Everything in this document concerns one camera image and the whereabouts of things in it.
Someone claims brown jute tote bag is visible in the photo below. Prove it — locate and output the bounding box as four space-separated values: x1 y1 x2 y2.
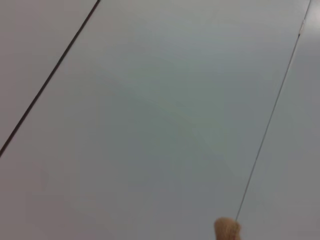
213 216 242 240

